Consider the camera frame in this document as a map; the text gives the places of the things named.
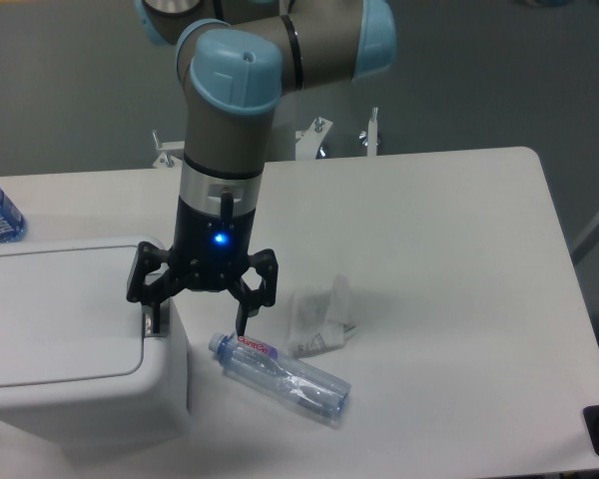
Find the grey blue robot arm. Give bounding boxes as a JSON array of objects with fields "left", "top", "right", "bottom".
[{"left": 127, "top": 1, "right": 396, "bottom": 334}]

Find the crumpled clear plastic wrapper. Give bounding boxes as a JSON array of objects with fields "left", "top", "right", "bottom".
[{"left": 287, "top": 274, "right": 357, "bottom": 358}]

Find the white plastic trash can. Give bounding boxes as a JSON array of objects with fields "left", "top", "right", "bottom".
[{"left": 0, "top": 237, "right": 191, "bottom": 448}]

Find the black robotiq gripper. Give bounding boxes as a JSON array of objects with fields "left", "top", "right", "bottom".
[{"left": 126, "top": 199, "right": 279, "bottom": 335}]

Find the clear empty water bottle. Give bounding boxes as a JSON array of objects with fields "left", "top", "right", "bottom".
[{"left": 209, "top": 332, "right": 351, "bottom": 424}]

